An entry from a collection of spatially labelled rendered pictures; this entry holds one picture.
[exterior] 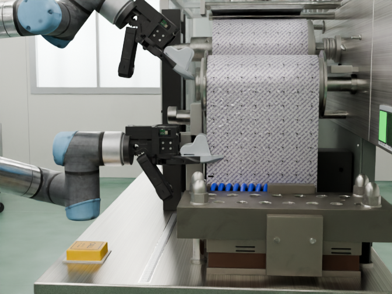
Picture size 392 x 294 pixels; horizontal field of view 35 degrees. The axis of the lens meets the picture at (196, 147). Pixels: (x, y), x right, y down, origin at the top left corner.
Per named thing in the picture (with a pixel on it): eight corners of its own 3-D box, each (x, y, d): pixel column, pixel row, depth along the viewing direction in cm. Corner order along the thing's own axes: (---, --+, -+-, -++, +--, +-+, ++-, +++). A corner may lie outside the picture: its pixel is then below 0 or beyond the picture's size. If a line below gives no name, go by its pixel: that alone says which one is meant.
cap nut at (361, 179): (350, 193, 125) (351, 171, 125) (368, 193, 125) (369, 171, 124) (353, 197, 122) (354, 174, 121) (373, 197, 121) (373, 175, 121)
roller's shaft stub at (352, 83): (321, 93, 136) (322, 73, 136) (353, 94, 136) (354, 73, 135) (324, 94, 132) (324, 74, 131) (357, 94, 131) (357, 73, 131)
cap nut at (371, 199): (359, 203, 116) (360, 179, 115) (379, 203, 115) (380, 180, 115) (363, 207, 112) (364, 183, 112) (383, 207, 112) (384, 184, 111)
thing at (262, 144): (206, 191, 133) (206, 105, 131) (316, 192, 131) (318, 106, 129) (206, 191, 132) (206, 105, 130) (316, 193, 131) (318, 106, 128)
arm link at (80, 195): (77, 210, 143) (76, 163, 142) (108, 217, 136) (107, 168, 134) (49, 216, 137) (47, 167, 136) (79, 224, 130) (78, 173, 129)
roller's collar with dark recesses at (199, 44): (192, 61, 163) (192, 37, 163) (214, 61, 163) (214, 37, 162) (189, 61, 157) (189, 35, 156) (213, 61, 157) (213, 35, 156)
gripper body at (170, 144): (179, 127, 127) (122, 127, 128) (179, 168, 128) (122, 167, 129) (182, 124, 135) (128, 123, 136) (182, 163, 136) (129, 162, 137)
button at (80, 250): (75, 251, 130) (75, 240, 129) (108, 252, 129) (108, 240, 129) (66, 261, 123) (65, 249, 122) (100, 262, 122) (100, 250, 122)
